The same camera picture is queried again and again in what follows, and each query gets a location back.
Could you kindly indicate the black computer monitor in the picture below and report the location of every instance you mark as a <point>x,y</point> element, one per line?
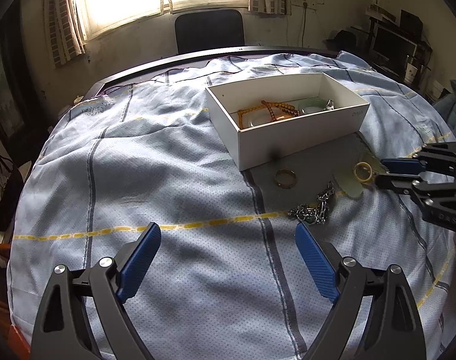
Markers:
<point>393,47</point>

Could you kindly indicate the blue folded cloth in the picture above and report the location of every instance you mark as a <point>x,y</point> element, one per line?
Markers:
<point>446,107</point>

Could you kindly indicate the black bed frame edge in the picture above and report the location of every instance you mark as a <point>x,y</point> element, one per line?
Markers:
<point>195,59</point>

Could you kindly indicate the green jade bangle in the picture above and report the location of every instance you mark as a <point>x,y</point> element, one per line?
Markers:
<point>311,105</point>

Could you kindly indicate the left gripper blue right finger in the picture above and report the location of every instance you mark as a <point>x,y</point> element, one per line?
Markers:
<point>393,329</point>

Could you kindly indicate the white vivo cardboard box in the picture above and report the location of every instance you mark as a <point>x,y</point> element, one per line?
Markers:
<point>258,119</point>

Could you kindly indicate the black office chair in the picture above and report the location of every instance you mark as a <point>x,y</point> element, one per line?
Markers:
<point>206,30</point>

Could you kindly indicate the silver metal wristwatch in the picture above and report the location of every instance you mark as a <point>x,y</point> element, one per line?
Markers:
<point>329,106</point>

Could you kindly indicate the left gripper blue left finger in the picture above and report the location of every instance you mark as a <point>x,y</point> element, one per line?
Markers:
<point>62,329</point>

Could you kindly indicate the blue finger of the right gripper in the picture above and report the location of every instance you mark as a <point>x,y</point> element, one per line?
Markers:
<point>398,183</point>
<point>403,165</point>

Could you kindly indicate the blue checkered bed sheet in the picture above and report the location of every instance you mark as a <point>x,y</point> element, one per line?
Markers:
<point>228,281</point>

